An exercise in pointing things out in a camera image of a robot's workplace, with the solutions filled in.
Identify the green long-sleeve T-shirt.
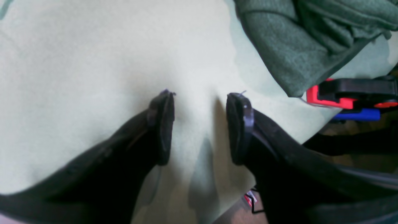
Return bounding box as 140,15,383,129
234,0,397,98

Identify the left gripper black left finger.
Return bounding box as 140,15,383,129
1,90,175,224

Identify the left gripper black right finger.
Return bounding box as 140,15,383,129
226,93,397,224

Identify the light green table cloth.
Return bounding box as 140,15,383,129
0,0,398,224

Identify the blue orange clamp at corner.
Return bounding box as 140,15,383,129
307,75,398,122

